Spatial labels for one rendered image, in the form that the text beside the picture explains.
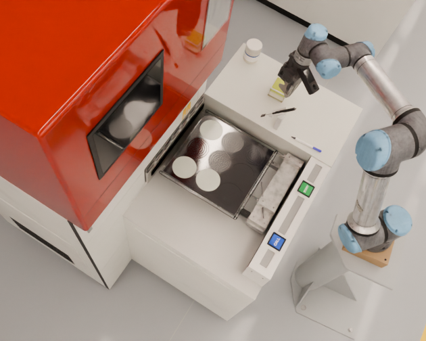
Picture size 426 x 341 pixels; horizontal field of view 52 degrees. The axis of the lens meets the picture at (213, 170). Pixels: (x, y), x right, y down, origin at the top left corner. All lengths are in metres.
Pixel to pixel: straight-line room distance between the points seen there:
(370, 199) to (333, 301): 1.30
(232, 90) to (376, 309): 1.59
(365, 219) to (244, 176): 0.53
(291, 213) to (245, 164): 0.29
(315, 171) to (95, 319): 1.44
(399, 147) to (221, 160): 0.76
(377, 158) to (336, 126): 0.65
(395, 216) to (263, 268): 0.52
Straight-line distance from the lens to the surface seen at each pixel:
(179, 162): 1.83
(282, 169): 1.92
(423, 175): 3.32
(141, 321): 2.57
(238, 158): 1.87
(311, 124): 1.96
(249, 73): 2.04
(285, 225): 1.74
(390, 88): 1.57
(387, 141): 1.39
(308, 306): 2.69
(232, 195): 1.80
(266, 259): 1.69
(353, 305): 2.79
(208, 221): 1.83
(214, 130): 1.92
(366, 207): 1.57
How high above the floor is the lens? 2.55
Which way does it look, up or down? 64 degrees down
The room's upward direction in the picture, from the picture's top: 15 degrees clockwise
